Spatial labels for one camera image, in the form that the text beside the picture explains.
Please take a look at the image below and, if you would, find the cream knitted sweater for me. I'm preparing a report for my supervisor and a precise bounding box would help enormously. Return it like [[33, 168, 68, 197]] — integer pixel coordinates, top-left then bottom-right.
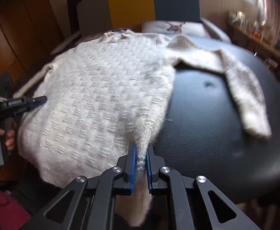
[[17, 31, 271, 226]]

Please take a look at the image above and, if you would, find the pink blanket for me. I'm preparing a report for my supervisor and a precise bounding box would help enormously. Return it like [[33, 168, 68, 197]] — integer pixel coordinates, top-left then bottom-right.
[[0, 191, 31, 229]]

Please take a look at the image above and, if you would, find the grey yellow blue sofa chair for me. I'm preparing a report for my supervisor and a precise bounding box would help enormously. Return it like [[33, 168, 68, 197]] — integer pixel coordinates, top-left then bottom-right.
[[66, 0, 230, 42]]

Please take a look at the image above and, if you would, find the deer print pillow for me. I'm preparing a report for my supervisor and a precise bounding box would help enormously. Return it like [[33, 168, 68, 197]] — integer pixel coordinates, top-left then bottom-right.
[[141, 21, 211, 38]]

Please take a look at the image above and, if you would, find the wooden side desk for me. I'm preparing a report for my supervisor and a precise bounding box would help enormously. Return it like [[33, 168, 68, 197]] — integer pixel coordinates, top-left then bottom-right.
[[227, 11, 280, 75]]

